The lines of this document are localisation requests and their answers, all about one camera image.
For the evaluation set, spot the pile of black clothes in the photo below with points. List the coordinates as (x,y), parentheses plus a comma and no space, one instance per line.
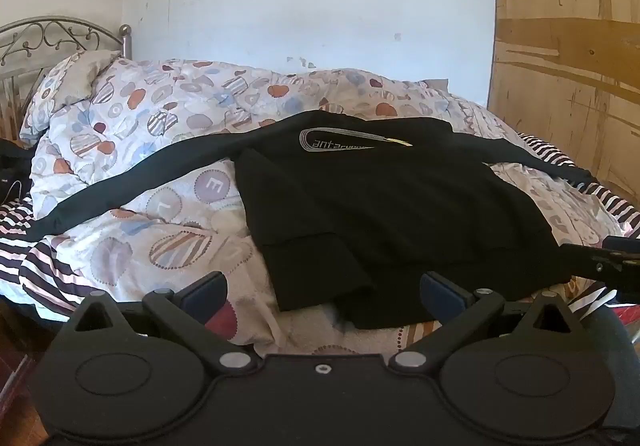
(12,166)

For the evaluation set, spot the metal scrollwork headboard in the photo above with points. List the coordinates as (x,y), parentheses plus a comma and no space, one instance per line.
(35,38)

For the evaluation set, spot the black sweatshirt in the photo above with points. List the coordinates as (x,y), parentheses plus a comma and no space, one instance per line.
(380,206)

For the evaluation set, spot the circle print quilt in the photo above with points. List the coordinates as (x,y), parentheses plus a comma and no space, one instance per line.
(165,206)

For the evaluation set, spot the beige pillow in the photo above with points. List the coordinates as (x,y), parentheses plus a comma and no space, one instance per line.
(87,71)

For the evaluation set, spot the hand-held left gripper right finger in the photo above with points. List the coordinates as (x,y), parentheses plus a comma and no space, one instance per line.
(442,293)

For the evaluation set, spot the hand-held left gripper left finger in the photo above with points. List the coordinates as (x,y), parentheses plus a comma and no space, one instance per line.
(202,293)

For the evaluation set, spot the brown wooden board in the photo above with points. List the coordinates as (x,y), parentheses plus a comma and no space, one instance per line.
(570,76)

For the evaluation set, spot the grey cloth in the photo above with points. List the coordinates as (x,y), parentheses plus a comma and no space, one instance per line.
(436,84)

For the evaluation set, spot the striped bedsheet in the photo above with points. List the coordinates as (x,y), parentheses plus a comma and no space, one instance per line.
(45,271)

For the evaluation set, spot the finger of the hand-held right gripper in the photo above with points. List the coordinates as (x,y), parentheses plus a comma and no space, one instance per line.
(600,263)

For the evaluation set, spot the dark teal trousers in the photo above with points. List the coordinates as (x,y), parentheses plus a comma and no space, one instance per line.
(617,366)

